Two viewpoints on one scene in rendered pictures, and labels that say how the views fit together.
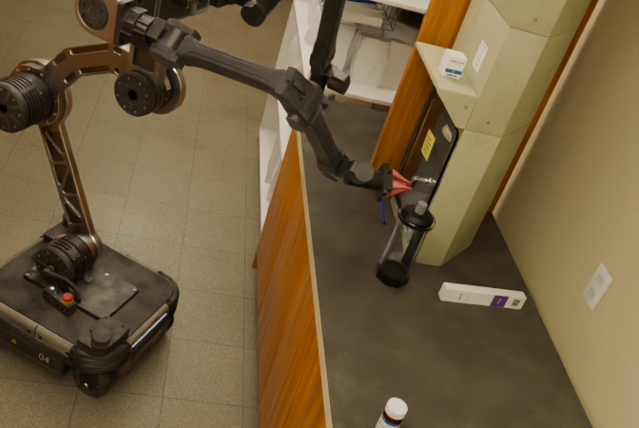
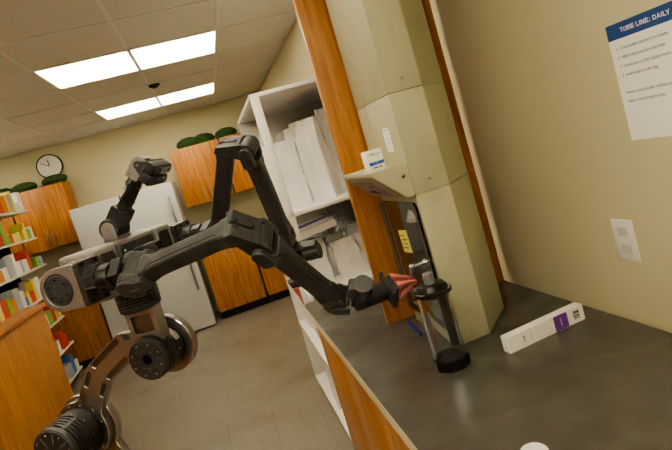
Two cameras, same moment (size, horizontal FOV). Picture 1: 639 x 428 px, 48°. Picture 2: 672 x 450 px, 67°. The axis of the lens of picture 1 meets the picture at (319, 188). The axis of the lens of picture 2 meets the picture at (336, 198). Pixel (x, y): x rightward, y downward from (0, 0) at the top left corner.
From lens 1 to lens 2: 0.69 m
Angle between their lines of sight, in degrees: 26
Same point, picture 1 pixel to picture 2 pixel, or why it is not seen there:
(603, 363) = not seen: outside the picture
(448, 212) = (458, 276)
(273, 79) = (218, 230)
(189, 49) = (146, 263)
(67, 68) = (96, 383)
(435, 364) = (548, 403)
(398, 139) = (387, 264)
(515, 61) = (412, 117)
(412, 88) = (368, 217)
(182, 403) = not seen: outside the picture
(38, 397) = not seen: outside the picture
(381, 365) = (495, 437)
